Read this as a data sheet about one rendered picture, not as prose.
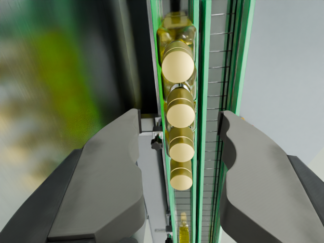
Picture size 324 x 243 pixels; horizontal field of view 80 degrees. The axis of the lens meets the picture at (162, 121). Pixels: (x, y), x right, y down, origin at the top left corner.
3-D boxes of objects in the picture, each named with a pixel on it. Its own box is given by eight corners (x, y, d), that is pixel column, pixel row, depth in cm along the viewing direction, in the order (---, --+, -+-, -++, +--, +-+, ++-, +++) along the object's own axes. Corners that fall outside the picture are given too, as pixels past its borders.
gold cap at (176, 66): (162, 41, 23) (160, 49, 19) (193, 41, 23) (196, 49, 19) (162, 71, 25) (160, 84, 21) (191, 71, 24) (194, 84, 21)
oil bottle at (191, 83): (165, 45, 46) (158, 75, 27) (189, 43, 45) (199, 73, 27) (167, 69, 49) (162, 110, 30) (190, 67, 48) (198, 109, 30)
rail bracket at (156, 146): (140, 112, 56) (131, 140, 45) (164, 110, 55) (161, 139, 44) (142, 123, 58) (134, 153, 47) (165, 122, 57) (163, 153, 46)
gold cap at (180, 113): (166, 88, 26) (164, 103, 22) (193, 87, 26) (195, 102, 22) (168, 112, 28) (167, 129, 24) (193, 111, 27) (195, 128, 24)
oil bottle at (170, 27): (162, 17, 43) (154, 30, 24) (188, 15, 42) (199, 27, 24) (164, 44, 45) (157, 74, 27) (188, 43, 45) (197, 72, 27)
